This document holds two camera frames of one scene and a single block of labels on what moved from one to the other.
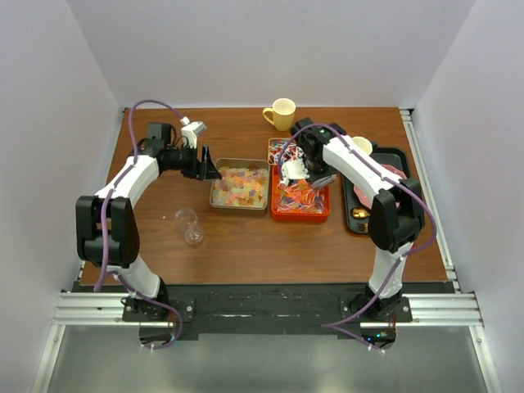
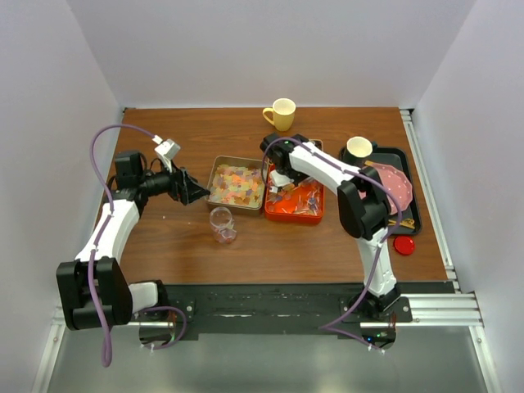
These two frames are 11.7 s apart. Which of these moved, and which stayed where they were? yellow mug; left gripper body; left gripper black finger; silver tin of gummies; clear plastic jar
Moved: left gripper body; left gripper black finger; clear plastic jar
Stayed: silver tin of gummies; yellow mug
